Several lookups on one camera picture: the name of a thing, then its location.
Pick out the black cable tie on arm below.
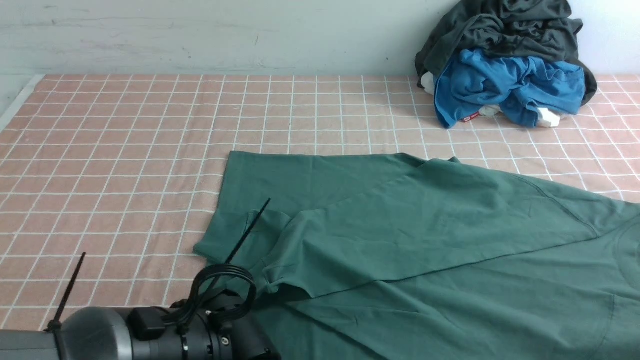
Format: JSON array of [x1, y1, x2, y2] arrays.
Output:
[[45, 251, 87, 333]]

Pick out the green long-sleeved shirt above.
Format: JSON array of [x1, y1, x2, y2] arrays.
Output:
[[194, 152, 640, 360]]

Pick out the blue crumpled garment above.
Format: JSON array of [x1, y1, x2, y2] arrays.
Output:
[[434, 48, 586, 129]]

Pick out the black cable bundle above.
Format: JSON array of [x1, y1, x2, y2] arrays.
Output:
[[170, 263, 258, 335]]

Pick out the dark grey crumpled garment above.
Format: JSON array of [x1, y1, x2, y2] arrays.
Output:
[[414, 0, 598, 105]]

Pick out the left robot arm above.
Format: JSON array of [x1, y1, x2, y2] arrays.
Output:
[[0, 290, 282, 360]]

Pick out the pink checkered tablecloth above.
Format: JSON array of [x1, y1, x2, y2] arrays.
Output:
[[0, 75, 640, 330]]

